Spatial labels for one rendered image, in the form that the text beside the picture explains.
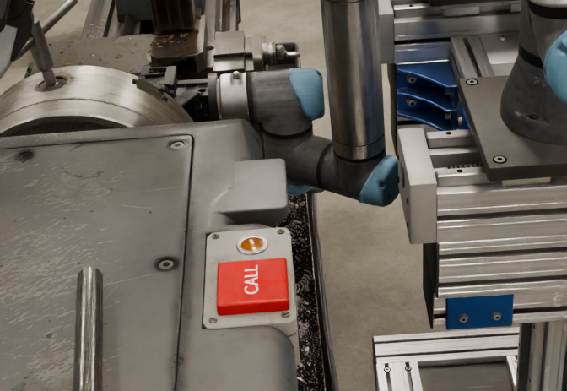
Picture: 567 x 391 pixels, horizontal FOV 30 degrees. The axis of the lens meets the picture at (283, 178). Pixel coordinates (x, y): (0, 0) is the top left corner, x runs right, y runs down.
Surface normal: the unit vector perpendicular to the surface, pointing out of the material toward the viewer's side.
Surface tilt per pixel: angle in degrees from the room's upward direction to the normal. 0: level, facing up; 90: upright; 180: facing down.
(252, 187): 0
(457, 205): 90
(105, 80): 17
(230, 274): 0
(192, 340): 0
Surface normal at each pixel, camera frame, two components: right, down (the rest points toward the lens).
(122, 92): 0.37, -0.79
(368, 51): 0.54, 0.44
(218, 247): -0.07, -0.84
